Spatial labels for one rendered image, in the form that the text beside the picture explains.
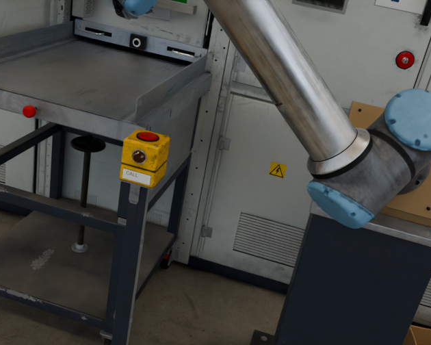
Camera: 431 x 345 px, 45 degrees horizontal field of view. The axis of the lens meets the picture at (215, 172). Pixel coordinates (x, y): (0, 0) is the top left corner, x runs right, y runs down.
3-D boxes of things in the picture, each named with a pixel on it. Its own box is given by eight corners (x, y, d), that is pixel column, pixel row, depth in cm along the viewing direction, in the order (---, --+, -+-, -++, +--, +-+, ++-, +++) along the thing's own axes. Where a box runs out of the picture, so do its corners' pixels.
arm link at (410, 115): (447, 146, 126) (476, 113, 109) (400, 193, 123) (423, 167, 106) (397, 105, 130) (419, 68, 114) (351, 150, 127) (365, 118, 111)
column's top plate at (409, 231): (434, 198, 154) (436, 192, 153) (449, 252, 125) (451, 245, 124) (319, 168, 160) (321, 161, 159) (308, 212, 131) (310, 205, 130)
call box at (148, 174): (152, 190, 112) (159, 147, 107) (118, 181, 113) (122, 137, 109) (165, 176, 119) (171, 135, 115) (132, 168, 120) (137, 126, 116)
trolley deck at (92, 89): (144, 147, 134) (146, 125, 132) (-67, 91, 144) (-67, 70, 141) (209, 89, 195) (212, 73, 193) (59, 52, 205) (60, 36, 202)
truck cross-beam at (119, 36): (204, 65, 196) (207, 49, 193) (74, 33, 204) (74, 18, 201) (208, 63, 200) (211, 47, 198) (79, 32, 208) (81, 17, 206)
